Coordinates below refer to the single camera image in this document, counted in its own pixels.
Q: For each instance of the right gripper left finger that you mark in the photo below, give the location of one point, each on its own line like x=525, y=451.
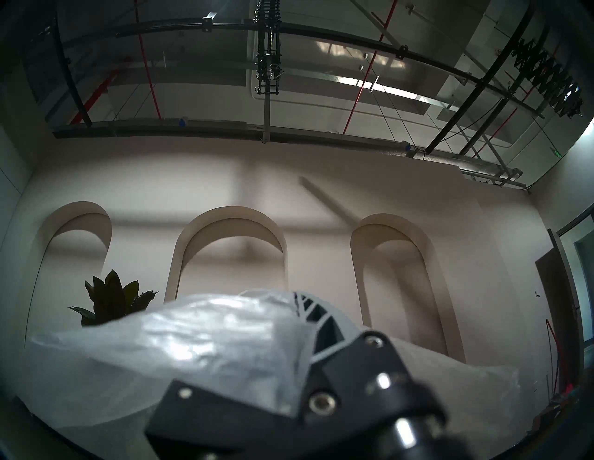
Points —
x=218, y=417

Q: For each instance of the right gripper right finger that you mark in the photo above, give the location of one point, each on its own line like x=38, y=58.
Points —
x=357, y=371

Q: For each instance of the clear plastic bag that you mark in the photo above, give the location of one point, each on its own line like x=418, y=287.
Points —
x=185, y=334

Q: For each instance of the tall potted plant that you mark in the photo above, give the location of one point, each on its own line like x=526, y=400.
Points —
x=111, y=297

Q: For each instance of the dark brown door leaf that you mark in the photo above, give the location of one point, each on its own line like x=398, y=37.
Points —
x=559, y=301

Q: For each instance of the linear ceiling light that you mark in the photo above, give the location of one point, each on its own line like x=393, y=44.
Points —
x=394, y=90

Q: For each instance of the grey steel ceiling beam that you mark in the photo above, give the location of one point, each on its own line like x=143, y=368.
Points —
x=185, y=130

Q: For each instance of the green exit sign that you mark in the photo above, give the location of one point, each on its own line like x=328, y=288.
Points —
x=555, y=151

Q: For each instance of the thin red ceiling pipe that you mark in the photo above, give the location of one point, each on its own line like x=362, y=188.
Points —
x=369, y=69
x=148, y=60

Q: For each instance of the black scissor lamp hanger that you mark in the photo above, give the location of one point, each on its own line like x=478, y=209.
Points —
x=547, y=76
x=268, y=69

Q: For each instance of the thick red ceiling pipe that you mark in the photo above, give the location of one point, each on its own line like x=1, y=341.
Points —
x=104, y=86

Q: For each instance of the black curved ceiling rail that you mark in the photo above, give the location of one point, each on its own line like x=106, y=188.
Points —
x=206, y=23

